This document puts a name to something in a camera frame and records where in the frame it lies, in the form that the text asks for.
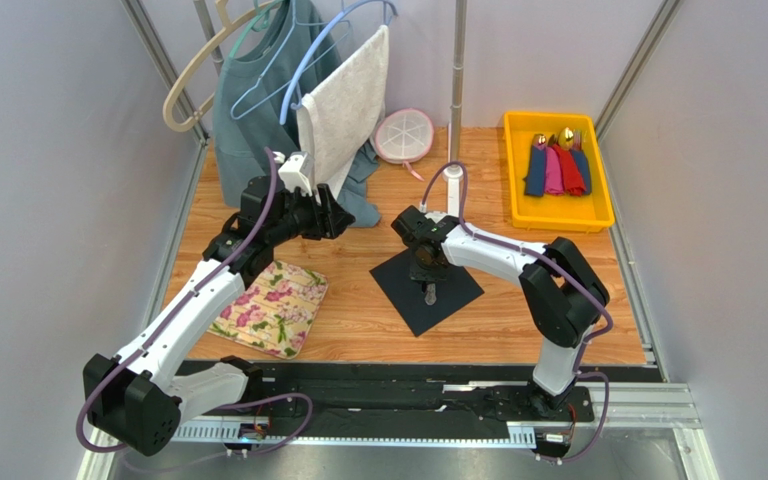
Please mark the navy rolled napkin right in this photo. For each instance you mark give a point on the navy rolled napkin right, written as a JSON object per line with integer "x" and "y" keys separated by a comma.
{"x": 582, "y": 164}

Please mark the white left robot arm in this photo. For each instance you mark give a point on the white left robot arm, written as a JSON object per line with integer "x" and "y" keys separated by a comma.
{"x": 137, "y": 399}

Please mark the floral placemat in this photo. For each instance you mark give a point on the floral placemat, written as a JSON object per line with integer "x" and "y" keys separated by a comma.
{"x": 276, "y": 313}

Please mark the black paper napkin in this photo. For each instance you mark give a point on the black paper napkin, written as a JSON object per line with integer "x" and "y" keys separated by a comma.
{"x": 457, "y": 290}

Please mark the teal hanging shirt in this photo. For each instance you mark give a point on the teal hanging shirt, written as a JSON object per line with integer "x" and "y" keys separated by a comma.
{"x": 248, "y": 101}

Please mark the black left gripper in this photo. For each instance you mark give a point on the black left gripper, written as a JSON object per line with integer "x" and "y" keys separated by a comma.
{"x": 328, "y": 221}

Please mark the navy rolled napkin left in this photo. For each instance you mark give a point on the navy rolled napkin left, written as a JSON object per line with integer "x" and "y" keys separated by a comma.
{"x": 536, "y": 173}

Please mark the teal clothes hanger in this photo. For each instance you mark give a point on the teal clothes hanger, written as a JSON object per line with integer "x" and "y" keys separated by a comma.
{"x": 260, "y": 35}

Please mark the pink rolled napkin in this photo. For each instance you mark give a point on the pink rolled napkin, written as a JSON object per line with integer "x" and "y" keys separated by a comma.
{"x": 553, "y": 184}

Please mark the beige clothes hanger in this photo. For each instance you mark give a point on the beige clothes hanger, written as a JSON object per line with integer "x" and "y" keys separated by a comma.
{"x": 181, "y": 111}

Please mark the gold spoon in bin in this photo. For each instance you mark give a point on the gold spoon in bin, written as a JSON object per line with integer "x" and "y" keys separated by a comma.
{"x": 566, "y": 138}

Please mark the white hanging towel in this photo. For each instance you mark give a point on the white hanging towel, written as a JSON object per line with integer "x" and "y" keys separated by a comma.
{"x": 337, "y": 120}

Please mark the navy rolled napkin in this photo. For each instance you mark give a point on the navy rolled napkin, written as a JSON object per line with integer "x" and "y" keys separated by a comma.
{"x": 582, "y": 164}
{"x": 536, "y": 173}

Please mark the red rolled napkin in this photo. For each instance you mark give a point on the red rolled napkin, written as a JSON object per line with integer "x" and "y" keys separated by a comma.
{"x": 572, "y": 180}

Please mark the metal rack pole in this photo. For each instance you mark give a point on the metal rack pole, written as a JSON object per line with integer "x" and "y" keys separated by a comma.
{"x": 454, "y": 174}

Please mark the yellow plastic bin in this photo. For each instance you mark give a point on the yellow plastic bin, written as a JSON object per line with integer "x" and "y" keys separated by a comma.
{"x": 588, "y": 213}

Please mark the pink white mesh basket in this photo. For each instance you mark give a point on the pink white mesh basket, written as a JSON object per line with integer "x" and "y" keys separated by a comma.
{"x": 403, "y": 138}

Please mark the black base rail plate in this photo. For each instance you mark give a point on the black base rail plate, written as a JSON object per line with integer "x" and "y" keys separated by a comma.
{"x": 434, "y": 402}

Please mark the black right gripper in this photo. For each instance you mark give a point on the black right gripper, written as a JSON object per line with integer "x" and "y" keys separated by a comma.
{"x": 425, "y": 270}

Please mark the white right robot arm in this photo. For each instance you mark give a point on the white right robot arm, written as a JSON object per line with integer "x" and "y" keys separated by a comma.
{"x": 565, "y": 297}

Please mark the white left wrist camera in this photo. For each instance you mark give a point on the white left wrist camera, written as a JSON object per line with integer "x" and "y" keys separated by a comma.
{"x": 296, "y": 172}

